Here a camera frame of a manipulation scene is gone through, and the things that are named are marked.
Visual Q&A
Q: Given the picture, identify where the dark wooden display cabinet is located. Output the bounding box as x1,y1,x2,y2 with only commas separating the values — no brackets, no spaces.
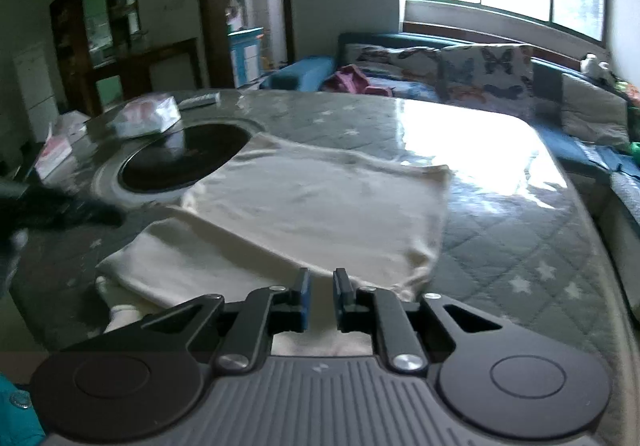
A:
49,0,201,117

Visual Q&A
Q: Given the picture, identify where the plain grey cushion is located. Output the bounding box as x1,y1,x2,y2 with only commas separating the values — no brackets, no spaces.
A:
560,73,631,147

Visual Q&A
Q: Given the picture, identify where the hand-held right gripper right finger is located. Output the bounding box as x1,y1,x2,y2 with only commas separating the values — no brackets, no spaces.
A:
332,267,506,372

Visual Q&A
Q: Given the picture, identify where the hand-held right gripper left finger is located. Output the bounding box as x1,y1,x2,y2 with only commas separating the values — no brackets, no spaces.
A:
140,267,313,374

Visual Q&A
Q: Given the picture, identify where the pink cloth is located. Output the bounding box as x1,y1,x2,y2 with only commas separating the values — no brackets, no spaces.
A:
322,65,393,97

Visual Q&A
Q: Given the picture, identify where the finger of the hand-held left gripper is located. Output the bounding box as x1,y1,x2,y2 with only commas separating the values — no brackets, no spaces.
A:
15,199,125,231

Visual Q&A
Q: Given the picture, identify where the person's teal jacket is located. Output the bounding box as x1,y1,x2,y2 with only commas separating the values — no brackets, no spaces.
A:
0,371,46,446

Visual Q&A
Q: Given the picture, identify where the large butterfly print cushion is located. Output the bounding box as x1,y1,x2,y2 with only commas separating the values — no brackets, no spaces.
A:
437,44,536,119

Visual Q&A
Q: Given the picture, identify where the round black cooktop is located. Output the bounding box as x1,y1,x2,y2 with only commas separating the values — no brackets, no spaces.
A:
92,119,266,209

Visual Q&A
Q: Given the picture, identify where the blue corner sofa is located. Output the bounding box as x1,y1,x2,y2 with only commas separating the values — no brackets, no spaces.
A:
260,31,640,227

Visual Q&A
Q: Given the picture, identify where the light blue small cabinet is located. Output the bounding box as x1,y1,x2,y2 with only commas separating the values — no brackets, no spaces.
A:
227,26,265,87

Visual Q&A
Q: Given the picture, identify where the grey remote control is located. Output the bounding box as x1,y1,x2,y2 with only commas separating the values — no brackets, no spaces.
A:
177,94,221,110

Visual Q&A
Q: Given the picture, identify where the blue patterned sofa cover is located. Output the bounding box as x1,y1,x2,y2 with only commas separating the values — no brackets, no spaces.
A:
575,139,640,227

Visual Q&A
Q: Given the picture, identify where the panda plush toy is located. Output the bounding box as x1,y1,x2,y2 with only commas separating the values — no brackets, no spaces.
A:
580,54,613,80

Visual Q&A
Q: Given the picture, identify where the cream knit garment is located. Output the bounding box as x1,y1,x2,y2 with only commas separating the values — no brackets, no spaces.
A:
95,132,453,358

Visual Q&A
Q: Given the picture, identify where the dark wooden door frame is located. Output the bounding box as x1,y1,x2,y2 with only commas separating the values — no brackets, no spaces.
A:
194,0,296,90

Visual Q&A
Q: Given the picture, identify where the grey quilted star table cover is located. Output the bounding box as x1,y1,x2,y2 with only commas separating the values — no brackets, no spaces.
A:
12,90,618,427

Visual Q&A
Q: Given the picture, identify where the white cabinet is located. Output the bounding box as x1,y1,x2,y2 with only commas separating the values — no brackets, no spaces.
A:
12,41,61,142

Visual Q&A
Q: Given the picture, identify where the white pink plastic packet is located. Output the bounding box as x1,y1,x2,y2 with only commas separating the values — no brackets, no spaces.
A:
112,95,182,139
35,133,73,182

